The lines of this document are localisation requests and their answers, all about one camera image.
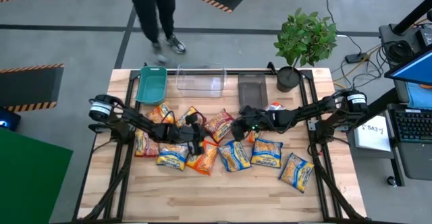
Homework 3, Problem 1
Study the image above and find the yellow floor cable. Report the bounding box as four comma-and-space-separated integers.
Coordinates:
332, 43, 384, 102

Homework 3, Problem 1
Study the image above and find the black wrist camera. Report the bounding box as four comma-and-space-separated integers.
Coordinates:
184, 113, 200, 126
232, 128, 246, 142

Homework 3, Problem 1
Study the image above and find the computer monitor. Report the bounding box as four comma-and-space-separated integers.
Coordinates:
383, 43, 432, 86

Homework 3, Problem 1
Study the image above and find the black backlit keyboard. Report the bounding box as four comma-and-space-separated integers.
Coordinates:
393, 109, 432, 144

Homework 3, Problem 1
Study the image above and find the red Maruchan noodle pack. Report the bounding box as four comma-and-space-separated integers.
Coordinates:
134, 128, 160, 159
175, 105, 207, 128
203, 108, 236, 144

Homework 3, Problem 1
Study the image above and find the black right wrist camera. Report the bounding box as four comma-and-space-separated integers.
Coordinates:
232, 128, 246, 142

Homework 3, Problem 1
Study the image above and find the black pole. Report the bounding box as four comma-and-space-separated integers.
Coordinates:
391, 0, 432, 36

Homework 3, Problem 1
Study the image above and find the grey equipment box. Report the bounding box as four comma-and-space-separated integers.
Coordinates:
378, 23, 432, 66

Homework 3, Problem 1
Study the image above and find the teal plastic bin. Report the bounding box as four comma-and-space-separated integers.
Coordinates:
134, 65, 169, 107

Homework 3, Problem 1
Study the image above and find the blue Maruchan noodle pack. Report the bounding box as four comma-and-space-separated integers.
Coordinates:
156, 142, 190, 171
250, 138, 284, 169
278, 152, 315, 194
217, 139, 252, 173

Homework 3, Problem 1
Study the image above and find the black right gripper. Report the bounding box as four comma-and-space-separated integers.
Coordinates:
231, 105, 279, 132

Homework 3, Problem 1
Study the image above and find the white paper sign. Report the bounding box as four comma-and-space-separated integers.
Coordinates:
353, 115, 392, 152

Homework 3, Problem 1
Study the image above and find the grey sign stand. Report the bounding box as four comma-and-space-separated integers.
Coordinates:
346, 114, 396, 160

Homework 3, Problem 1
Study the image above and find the grey keyboard tray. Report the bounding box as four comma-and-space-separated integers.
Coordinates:
387, 103, 432, 181

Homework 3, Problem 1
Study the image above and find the person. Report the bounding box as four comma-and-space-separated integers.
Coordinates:
112, 0, 188, 66

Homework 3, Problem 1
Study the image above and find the smoky grey plastic bin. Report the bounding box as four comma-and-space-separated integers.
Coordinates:
237, 72, 270, 110

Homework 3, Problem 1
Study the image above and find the black diagonal stand leg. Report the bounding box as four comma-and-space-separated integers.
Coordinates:
347, 88, 401, 132

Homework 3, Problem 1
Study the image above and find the orange Maruchan noodle pack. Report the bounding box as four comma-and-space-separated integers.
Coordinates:
264, 101, 287, 113
247, 130, 263, 144
185, 139, 220, 177
145, 101, 176, 124

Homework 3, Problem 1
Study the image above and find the coiled black cable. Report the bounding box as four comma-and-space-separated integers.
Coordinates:
383, 39, 415, 64

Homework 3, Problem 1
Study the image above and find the clear plastic bin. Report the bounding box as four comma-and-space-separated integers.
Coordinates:
175, 63, 227, 99

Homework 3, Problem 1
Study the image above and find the black power adapter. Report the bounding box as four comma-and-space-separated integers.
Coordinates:
344, 52, 370, 64

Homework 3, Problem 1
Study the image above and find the black device with blue light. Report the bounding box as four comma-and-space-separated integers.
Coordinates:
0, 107, 22, 132

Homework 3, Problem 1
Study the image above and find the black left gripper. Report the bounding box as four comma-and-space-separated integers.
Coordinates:
165, 121, 208, 156

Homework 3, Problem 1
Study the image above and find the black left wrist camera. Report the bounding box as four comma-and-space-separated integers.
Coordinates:
184, 113, 200, 126

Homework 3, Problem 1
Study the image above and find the green floor mat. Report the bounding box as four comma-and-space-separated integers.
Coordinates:
0, 126, 74, 224

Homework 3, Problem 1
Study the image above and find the green potted plant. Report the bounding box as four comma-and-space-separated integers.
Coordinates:
273, 7, 338, 93

